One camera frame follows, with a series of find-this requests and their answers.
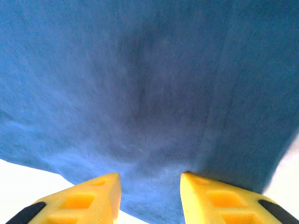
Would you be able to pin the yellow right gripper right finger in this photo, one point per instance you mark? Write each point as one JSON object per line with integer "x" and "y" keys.
{"x": 210, "y": 205}

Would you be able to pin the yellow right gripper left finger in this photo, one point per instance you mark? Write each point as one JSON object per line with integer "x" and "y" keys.
{"x": 93, "y": 205}

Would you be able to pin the dark blue printed t-shirt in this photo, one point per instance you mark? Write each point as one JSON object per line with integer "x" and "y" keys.
{"x": 140, "y": 70}

